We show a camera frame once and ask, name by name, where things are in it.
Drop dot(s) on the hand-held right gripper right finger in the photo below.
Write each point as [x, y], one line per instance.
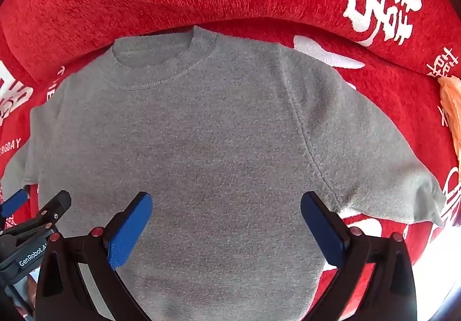
[324, 231]

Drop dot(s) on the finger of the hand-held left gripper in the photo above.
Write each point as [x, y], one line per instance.
[54, 208]
[14, 200]

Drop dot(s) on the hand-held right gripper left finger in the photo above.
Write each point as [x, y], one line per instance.
[129, 231]

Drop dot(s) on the grey sweater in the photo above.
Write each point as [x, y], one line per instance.
[216, 144]

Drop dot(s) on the orange cloth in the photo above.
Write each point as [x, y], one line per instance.
[452, 97]

